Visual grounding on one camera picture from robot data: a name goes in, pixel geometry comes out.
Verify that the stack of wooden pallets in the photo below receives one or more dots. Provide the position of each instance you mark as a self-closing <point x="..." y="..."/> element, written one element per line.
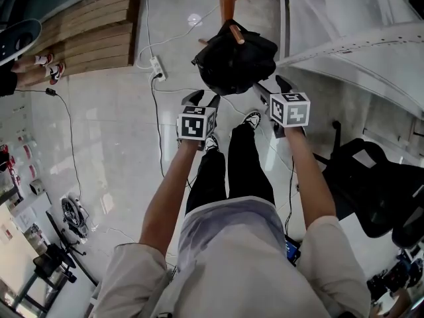
<point x="89" y="31"/>

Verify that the person's left forearm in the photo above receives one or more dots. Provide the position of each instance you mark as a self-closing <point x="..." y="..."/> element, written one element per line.
<point x="169" y="197"/>

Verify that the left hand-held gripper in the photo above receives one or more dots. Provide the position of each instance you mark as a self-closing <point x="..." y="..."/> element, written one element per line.
<point x="195" y="124"/>

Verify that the wooden coat stand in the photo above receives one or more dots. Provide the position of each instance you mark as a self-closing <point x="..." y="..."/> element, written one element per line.
<point x="227" y="2"/>

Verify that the black office chair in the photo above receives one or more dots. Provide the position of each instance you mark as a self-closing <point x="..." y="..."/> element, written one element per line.
<point x="371" y="190"/>

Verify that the person's left shoe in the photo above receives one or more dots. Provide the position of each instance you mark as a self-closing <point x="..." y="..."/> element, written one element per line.
<point x="211" y="142"/>

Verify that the person's right shoe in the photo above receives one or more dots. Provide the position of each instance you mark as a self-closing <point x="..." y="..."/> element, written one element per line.
<point x="251" y="119"/>

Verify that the person's shoe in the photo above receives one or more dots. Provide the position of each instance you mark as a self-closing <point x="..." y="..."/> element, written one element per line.
<point x="211" y="142"/>
<point x="251" y="119"/>

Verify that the person's right forearm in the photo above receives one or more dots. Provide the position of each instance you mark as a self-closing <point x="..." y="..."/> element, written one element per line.
<point x="308" y="177"/>

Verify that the black backpack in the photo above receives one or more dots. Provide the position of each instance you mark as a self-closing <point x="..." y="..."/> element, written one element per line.
<point x="235" y="65"/>

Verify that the blue hip pouch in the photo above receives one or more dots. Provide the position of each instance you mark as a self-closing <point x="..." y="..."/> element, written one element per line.
<point x="292" y="248"/>

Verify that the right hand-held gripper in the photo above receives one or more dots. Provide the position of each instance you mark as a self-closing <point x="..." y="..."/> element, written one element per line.
<point x="291" y="111"/>

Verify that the white power strip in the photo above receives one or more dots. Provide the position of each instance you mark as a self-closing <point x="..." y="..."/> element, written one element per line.
<point x="158" y="68"/>

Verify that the person's white shirt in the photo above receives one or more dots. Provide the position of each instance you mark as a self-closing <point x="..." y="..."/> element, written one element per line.
<point x="232" y="263"/>

